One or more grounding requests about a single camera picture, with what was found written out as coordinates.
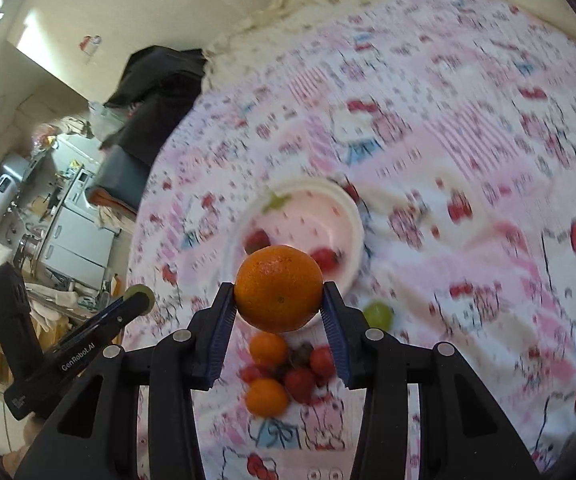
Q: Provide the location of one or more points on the black cloth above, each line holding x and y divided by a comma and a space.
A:
158, 90

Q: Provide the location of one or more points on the clear plastic bag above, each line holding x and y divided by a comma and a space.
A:
100, 117

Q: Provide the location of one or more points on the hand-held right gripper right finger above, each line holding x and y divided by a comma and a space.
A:
337, 342

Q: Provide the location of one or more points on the silver grey appliance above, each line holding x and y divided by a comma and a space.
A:
0, 187

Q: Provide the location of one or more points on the red grape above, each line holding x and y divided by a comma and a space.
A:
257, 241
323, 362
251, 374

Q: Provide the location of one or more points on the grey armchair with orange cushion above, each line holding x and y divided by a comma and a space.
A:
118, 172

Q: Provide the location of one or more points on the white tall appliance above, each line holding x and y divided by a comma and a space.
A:
75, 152

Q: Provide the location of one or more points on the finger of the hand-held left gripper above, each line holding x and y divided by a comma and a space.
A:
135, 308

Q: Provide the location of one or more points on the pink cartoon printed blanket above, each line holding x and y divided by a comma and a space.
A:
443, 135

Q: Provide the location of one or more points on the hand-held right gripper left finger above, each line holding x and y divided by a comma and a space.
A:
218, 340

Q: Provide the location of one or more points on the red white wall sticker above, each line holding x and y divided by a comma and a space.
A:
90, 45

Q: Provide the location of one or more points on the orange mandarin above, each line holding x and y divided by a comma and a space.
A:
268, 349
279, 287
266, 396

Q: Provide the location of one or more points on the white printed plate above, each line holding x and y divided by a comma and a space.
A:
308, 215

